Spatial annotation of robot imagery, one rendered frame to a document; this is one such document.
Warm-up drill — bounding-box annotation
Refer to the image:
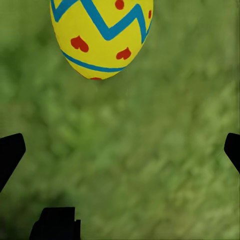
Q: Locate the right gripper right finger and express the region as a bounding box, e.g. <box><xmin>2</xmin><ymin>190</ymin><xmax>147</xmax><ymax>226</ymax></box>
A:
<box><xmin>224</xmin><ymin>133</ymin><xmax>240</xmax><ymax>173</ymax></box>

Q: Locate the easter egg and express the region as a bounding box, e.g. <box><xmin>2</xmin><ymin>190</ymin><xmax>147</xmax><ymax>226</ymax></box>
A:
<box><xmin>50</xmin><ymin>0</ymin><xmax>154</xmax><ymax>80</ymax></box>

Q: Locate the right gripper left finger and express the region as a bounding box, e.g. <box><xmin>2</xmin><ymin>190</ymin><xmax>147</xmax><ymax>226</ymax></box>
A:
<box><xmin>0</xmin><ymin>133</ymin><xmax>25</xmax><ymax>192</ymax></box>

